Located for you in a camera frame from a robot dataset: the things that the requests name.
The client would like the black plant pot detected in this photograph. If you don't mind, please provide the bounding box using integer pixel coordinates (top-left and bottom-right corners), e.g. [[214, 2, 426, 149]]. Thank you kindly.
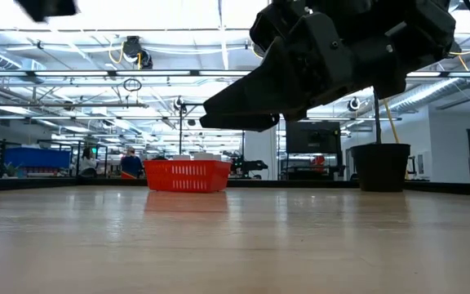
[[349, 142, 412, 193]]

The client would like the person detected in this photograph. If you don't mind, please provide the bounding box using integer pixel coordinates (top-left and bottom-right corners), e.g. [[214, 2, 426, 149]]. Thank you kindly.
[[119, 146, 144, 180], [78, 146, 100, 177]]

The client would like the black hanging cable loop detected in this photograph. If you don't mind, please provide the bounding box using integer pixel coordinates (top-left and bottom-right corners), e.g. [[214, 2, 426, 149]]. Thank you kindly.
[[122, 78, 144, 93]]

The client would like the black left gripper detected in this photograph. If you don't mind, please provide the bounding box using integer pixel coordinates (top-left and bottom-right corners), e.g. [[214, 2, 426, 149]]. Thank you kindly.
[[13, 0, 79, 24]]

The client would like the black camera stand frame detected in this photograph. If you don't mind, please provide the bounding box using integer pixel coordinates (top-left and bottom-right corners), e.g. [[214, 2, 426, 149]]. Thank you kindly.
[[172, 96, 246, 161]]

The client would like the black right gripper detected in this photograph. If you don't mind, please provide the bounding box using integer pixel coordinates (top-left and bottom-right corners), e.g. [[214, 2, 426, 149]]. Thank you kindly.
[[198, 11, 408, 133]]

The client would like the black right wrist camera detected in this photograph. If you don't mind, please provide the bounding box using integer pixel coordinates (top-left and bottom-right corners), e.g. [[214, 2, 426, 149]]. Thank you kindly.
[[250, 0, 306, 53]]

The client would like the red plastic basket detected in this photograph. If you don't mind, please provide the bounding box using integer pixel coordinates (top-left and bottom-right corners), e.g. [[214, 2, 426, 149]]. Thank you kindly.
[[143, 159, 233, 194]]

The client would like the black monitor screen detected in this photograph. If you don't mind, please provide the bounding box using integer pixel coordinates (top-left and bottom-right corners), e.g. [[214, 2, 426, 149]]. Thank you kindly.
[[285, 121, 343, 155]]

